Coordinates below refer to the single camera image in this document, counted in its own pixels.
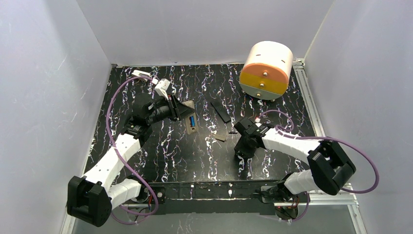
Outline white remote control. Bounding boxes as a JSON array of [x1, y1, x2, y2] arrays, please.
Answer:
[[183, 100, 199, 135]]

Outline beige battery cover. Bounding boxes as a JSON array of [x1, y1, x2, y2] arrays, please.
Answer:
[[213, 134, 227, 142]]

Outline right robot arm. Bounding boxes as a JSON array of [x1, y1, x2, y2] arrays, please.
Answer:
[[234, 117, 356, 200]]

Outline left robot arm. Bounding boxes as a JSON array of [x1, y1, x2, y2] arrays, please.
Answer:
[[67, 95, 195, 227]]

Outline small white clip object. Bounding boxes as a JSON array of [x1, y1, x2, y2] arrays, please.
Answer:
[[132, 70, 152, 80]]

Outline pink orange cylindrical drawer box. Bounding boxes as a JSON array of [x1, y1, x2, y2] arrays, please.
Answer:
[[239, 41, 293, 101]]

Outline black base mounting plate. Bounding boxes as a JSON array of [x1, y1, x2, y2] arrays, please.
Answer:
[[117, 180, 307, 216]]

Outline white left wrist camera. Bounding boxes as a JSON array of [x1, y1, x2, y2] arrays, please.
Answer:
[[152, 78, 170, 99]]

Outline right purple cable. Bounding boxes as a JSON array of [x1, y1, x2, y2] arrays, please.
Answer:
[[256, 110, 380, 223]]

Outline purple cable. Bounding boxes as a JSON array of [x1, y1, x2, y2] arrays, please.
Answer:
[[256, 110, 380, 223], [106, 76, 159, 225]]

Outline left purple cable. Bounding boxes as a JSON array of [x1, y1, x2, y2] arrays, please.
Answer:
[[106, 76, 159, 225]]

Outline aluminium frame rail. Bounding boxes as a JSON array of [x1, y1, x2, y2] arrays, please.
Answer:
[[59, 58, 367, 234]]

